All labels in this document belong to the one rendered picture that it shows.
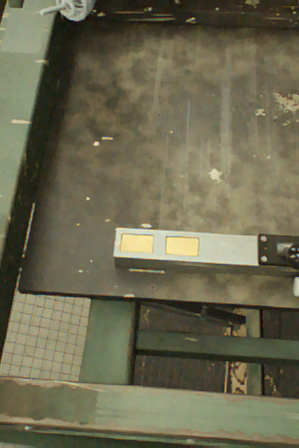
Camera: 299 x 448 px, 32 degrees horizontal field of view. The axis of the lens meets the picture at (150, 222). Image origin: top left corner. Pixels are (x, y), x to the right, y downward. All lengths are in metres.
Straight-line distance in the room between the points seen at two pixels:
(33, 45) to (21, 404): 0.60
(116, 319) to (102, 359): 0.07
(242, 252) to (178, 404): 0.25
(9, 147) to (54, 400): 0.39
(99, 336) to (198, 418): 0.21
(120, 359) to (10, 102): 0.46
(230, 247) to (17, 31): 0.55
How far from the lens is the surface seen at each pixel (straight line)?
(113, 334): 0.85
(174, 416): 0.73
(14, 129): 0.89
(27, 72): 0.96
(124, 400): 0.74
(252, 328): 2.01
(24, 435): 1.39
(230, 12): 1.14
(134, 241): 0.82
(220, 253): 0.81
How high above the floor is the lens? 2.01
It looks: 24 degrees down
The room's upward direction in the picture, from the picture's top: 72 degrees counter-clockwise
